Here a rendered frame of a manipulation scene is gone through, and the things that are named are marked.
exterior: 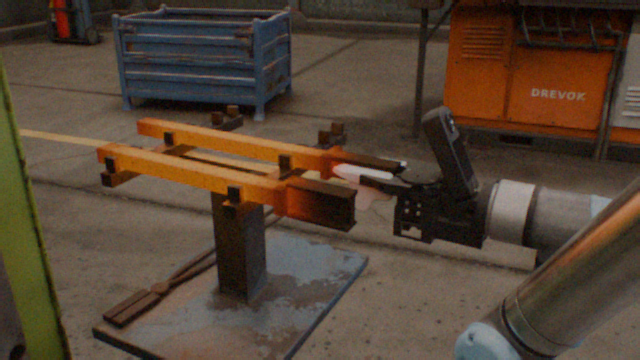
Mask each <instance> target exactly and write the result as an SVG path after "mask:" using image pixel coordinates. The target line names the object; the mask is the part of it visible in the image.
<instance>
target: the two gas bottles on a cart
mask: <svg viewBox="0 0 640 360"><path fill-rule="evenodd" d="M45 2H46V7H47V13H48V18H49V23H50V25H49V26H48V28H47V35H48V38H49V39H50V40H51V41H52V42H59V41H60V40H65V41H78V42H87V43H88V44H90V45H95V44H97V43H98V42H102V40H101V39H103V38H104V37H103V36H100V35H99V31H98V29H97V28H96V27H95V26H93V25H92V20H91V14H90V8H89V2H88V0H53V4H54V7H49V6H48V1H47V0H45ZM49 10H55V16H56V21H57V24H56V23H51V18H50V11H49Z"/></svg>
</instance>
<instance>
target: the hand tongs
mask: <svg viewBox="0 0 640 360"><path fill-rule="evenodd" d="M272 214H273V207H271V208H270V209H268V211H267V212H265V213H264V217H265V219H266V218H267V217H269V216H270V215H272ZM286 216H287V215H286ZM286 216H284V217H286ZM284 217H278V216H275V217H273V218H272V219H270V220H269V221H267V222H266V223H265V229H267V228H268V227H270V226H271V225H273V224H274V223H276V222H277V221H279V220H280V219H283V218H284ZM215 251H216V250H215V245H213V246H211V247H210V248H208V249H207V250H205V251H204V252H201V253H200V254H198V255H196V256H195V257H193V258H192V259H190V260H189V261H187V262H186V263H185V264H183V265H182V266H181V268H179V269H178V270H177V271H176V272H174V273H173V274H172V275H171V276H169V277H168V278H167V279H166V280H165V281H164V282H157V283H154V284H153V285H152V286H151V287H150V291H149V290H147V289H145V288H143V289H141V290H139V291H138V292H136V293H135V294H132V295H131V296H129V297H127V298H126V299H124V300H123V301H121V302H119V303H118V304H116V305H115V307H113V308H112V309H110V310H108V311H107V312H105V313H104V314H103V319H104V320H105V321H107V322H109V323H113V325H114V326H116V327H118V328H122V327H124V326H125V325H128V324H129V323H131V322H132V321H133V320H135V319H136V318H138V317H139V316H141V315H142V314H144V313H145V312H147V311H148V310H150V309H151V308H153V307H154V306H156V305H157V304H159V303H160V302H161V297H163V296H165V295H166V294H169V292H170V288H172V287H174V286H176V285H179V284H181V283H183V282H185V281H187V280H189V279H190V278H192V277H194V276H196V275H198V274H199V273H202V272H204V271H205V270H207V269H208V268H210V267H211V266H213V265H214V263H216V255H215V256H214V257H212V258H211V259H209V260H208V261H206V262H204V263H203V264H200V266H199V267H197V268H195V269H194V270H192V271H190V272H188V273H186V274H184V275H182V274H183V273H184V272H186V271H187V270H188V269H190V268H191V267H192V265H194V264H195V263H197V262H198V261H200V260H201V259H204V258H205V257H207V256H209V255H210V254H212V253H213V252H215ZM181 275H182V276H181Z"/></svg>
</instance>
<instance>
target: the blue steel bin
mask: <svg viewBox="0 0 640 360"><path fill-rule="evenodd" d="M111 21H112V28H113V36H114V43H115V50H116V57H117V64H118V72H119V78H120V85H121V92H122V100H123V106H122V109H121V110H132V109H134V108H135V107H134V106H133V104H132V102H131V97H145V98H158V99H173V100H186V101H200V102H215V103H228V104H243V105H255V115H254V117H253V119H252V120H254V121H263V120H264V119H266V117H265V114H264V113H265V112H264V104H265V103H266V102H267V101H269V100H270V99H271V98H272V97H274V96H275V95H276V94H277V93H279V92H280V91H282V90H283V89H285V88H286V90H285V94H284V96H294V95H295V94H294V92H293V89H292V36H291V9H290V7H286V8H285V9H284V11H272V10H237V9H205V8H183V9H172V8H168V7H167V6H166V4H165V5H161V7H160V10H158V11H155V12H153V13H138V14H133V15H129V16H124V17H121V16H120V15H119V14H113V15H112V16H111Z"/></svg>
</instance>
